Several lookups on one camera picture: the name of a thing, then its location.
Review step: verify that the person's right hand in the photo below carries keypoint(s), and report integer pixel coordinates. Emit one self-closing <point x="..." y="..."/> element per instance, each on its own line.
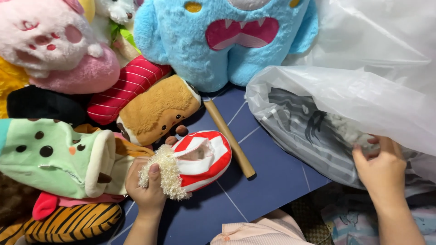
<point x="385" y="173"/>

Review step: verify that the person's left hand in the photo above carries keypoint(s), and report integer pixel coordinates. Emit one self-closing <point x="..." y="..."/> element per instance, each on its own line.
<point x="144" y="197"/>

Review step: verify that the red white striped plush toy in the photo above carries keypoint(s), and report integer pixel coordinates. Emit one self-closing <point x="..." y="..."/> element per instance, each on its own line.
<point x="207" y="163"/>

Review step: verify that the large clear plastic bag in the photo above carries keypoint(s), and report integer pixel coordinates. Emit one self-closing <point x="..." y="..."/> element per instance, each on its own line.
<point x="357" y="85"/>

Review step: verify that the white stuffing fibre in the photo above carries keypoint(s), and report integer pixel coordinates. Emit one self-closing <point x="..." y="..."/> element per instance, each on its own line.
<point x="344" y="131"/>

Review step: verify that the pastel patterned cloth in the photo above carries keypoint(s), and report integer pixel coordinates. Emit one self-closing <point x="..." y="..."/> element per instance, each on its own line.
<point x="354" y="224"/>

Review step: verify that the tiger striped plush toy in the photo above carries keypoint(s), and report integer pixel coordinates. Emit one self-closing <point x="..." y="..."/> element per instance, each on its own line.
<point x="75" y="223"/>

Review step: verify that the brown woven mat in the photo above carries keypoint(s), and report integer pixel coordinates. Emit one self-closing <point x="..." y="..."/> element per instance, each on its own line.
<point x="308" y="217"/>

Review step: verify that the brown toast plush toy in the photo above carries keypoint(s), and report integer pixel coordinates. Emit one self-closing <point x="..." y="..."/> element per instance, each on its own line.
<point x="153" y="109"/>

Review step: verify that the green spotted plush toy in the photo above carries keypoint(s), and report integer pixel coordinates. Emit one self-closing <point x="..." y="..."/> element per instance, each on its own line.
<point x="51" y="163"/>

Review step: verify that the grey striped fabric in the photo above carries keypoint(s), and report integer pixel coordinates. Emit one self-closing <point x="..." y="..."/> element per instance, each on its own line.
<point x="296" y="126"/>

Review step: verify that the wooden stick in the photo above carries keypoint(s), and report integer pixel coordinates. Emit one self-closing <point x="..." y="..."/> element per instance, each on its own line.
<point x="228" y="137"/>

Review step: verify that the person's peach shirt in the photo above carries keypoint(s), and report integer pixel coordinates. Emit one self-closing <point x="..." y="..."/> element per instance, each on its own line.
<point x="262" y="231"/>

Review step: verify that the dark brown plush toy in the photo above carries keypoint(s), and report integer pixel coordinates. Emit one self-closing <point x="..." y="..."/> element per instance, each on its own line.
<point x="17" y="200"/>

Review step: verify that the black plush toy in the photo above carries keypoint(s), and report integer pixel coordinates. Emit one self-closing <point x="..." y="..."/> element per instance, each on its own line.
<point x="44" y="103"/>

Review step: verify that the blue monster plush toy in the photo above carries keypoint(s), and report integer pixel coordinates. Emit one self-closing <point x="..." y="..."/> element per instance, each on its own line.
<point x="204" y="58"/>

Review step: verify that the yellow plush toy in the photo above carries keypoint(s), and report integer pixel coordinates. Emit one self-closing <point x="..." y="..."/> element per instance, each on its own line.
<point x="12" y="83"/>

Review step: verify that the pink white plush toy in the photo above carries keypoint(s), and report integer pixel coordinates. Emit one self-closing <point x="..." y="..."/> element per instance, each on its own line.
<point x="51" y="40"/>

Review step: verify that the white plush with green leaves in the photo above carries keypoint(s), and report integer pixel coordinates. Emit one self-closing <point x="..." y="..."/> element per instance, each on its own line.
<point x="117" y="13"/>

